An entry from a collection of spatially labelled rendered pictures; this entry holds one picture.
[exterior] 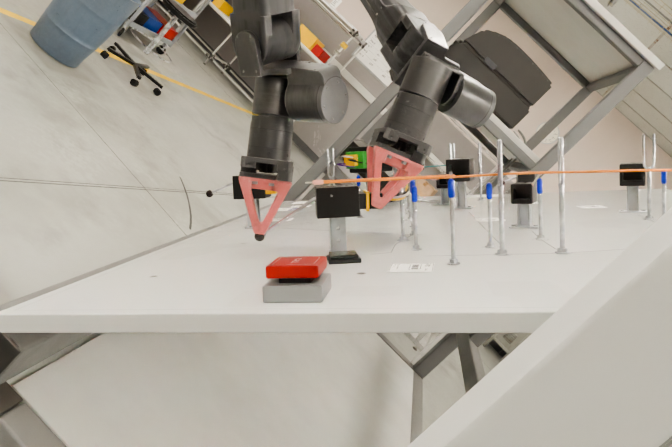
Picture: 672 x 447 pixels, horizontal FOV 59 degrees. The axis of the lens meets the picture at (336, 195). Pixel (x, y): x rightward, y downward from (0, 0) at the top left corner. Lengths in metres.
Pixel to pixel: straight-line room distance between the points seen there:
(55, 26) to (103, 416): 3.75
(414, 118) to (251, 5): 0.24
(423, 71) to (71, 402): 0.57
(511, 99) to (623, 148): 6.72
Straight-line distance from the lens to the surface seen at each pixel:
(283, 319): 0.53
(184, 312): 0.56
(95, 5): 4.26
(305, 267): 0.55
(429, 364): 1.74
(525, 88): 1.83
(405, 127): 0.78
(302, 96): 0.73
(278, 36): 0.76
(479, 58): 1.83
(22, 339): 0.66
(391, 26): 0.89
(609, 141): 8.49
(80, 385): 0.77
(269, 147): 0.77
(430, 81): 0.79
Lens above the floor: 1.26
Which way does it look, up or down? 9 degrees down
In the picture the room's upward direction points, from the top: 44 degrees clockwise
